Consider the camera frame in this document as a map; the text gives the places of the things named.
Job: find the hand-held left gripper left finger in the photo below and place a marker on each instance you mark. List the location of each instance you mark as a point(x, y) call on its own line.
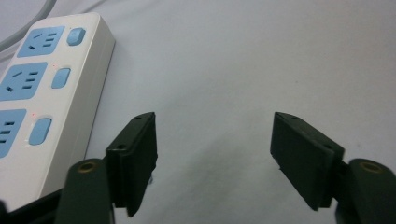
point(134, 161)

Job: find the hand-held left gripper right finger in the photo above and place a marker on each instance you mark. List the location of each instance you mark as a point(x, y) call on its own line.
point(308, 161)

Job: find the white power strip blue sockets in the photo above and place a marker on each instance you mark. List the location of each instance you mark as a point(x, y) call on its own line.
point(59, 102)

